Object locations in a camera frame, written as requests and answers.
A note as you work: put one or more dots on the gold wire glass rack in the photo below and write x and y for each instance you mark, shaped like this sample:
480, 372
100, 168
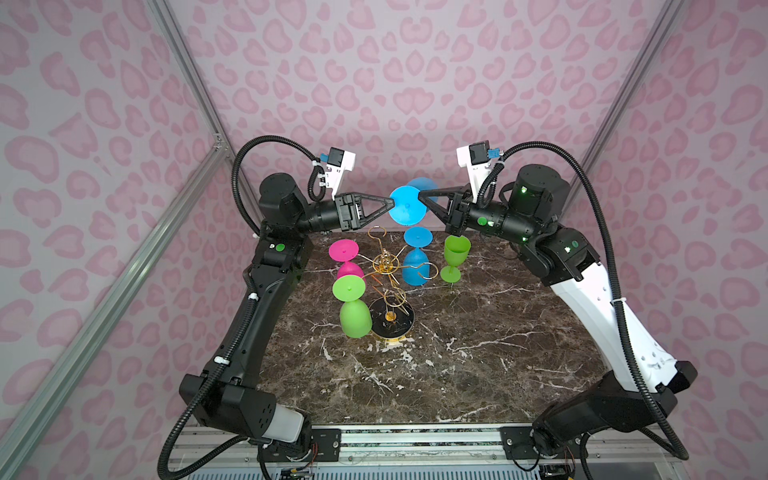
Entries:
392, 315

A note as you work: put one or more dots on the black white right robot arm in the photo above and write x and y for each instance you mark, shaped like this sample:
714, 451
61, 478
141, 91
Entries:
643, 379

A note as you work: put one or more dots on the magenta plastic wine glass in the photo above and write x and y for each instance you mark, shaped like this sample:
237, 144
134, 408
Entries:
345, 252

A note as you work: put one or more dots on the blue wine glass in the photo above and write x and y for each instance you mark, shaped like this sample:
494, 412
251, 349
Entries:
409, 210
416, 268

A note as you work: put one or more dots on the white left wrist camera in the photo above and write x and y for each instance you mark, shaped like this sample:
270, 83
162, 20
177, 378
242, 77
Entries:
328, 172

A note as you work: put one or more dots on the blue wine glass front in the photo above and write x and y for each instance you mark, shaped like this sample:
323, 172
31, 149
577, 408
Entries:
409, 210

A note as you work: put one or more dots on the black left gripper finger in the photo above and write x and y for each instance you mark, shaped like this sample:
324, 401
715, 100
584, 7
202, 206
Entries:
354, 198
366, 216

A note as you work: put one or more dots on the green wine glass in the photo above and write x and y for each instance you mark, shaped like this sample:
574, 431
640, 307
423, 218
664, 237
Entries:
355, 316
456, 251

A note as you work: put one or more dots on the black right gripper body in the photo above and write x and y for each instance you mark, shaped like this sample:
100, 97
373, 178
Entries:
462, 217

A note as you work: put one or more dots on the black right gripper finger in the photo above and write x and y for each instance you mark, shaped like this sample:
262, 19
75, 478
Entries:
434, 194
443, 209

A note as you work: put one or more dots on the aluminium diagonal frame bar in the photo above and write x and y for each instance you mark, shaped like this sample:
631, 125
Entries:
39, 413

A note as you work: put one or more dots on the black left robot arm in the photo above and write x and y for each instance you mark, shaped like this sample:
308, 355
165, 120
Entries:
225, 395

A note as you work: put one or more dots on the blue wine glass back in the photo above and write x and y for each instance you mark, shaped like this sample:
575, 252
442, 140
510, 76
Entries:
416, 268

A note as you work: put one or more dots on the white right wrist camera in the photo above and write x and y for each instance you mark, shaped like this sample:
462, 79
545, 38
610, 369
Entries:
479, 160

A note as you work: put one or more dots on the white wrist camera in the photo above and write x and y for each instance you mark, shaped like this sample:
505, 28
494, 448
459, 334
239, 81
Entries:
328, 172
479, 160

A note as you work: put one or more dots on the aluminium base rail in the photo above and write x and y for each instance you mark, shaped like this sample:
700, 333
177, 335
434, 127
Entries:
477, 451

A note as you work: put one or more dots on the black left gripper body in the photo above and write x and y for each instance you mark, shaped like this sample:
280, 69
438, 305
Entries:
344, 215

